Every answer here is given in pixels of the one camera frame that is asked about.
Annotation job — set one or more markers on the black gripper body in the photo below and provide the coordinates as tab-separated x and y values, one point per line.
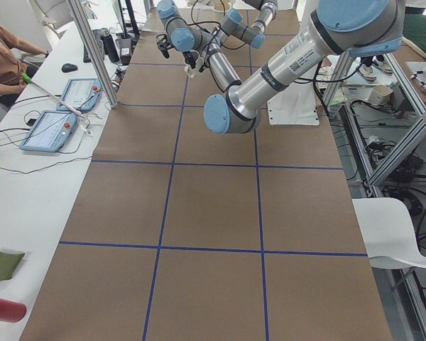
162	45

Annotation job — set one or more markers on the white HOME mug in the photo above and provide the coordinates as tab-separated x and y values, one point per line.
193	63

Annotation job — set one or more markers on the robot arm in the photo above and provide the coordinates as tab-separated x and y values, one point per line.
361	27
232	24

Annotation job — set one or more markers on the black water bottle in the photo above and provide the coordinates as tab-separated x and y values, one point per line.
109	45

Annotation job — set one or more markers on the upper teach pendant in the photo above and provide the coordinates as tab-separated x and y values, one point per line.
82	93

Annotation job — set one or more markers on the teach pendant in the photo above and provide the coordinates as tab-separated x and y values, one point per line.
82	93
50	131

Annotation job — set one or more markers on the black computer mouse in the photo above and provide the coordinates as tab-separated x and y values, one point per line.
68	67

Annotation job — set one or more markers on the lower teach pendant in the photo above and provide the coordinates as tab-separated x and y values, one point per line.
50	131

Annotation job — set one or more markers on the person in orange shirt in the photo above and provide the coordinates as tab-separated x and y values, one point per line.
11	68

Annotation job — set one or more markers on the brown gridded table mat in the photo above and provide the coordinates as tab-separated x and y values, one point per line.
178	233

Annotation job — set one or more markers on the green cloth pouch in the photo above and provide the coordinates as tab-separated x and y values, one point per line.
8	264

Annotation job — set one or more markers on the white chair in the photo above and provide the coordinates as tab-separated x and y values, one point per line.
388	233

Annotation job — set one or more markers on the red cylinder bottle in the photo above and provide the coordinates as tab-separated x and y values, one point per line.
11	312

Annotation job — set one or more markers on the aluminium frame post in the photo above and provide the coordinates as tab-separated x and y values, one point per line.
81	21

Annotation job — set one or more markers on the grabber stick green handle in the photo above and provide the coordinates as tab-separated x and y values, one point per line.
83	117

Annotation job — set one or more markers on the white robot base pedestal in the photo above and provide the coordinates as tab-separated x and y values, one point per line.
294	106

